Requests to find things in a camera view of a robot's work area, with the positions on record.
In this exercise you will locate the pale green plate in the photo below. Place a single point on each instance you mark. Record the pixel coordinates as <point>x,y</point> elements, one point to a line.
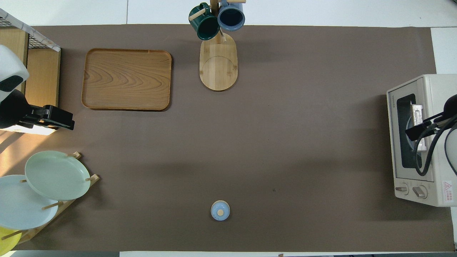
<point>57,175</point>

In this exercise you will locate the wooden mug tree stand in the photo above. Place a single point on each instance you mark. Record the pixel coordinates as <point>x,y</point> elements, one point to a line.
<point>218,67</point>

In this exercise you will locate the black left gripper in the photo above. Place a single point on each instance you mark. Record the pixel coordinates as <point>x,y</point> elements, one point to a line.
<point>59,117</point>

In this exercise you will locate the beige toaster oven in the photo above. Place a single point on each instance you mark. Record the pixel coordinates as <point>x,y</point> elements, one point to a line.
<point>439,178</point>

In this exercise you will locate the pale blue racked plate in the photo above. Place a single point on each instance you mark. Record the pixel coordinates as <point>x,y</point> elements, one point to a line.
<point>21,207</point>

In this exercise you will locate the blue mug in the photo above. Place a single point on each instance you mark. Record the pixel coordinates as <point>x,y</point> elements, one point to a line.
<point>231,18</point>

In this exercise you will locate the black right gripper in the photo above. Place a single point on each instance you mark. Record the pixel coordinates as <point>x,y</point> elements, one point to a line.
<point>428,125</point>

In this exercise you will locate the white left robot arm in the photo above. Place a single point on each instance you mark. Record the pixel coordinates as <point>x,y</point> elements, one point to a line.
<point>9,71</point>

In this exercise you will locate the wooden plate rack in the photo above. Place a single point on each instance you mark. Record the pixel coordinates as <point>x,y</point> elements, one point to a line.
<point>93,179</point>

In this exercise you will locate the wooden serving tray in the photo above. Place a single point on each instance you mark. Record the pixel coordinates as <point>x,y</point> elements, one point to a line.
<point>125,78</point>

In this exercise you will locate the brown table mat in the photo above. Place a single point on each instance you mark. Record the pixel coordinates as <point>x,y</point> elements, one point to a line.
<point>285,125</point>

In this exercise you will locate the yellow plate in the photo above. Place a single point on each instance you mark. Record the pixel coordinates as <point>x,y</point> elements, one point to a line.
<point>8,241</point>

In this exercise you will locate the dark green mug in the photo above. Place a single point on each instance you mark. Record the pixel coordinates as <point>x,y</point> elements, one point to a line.
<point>206,25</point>

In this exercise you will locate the beige oven knob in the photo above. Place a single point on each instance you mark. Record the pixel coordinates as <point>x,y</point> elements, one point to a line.
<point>402,189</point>
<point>420,192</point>

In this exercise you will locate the light blue round plate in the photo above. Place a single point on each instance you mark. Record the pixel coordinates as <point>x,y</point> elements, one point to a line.
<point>410,144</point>

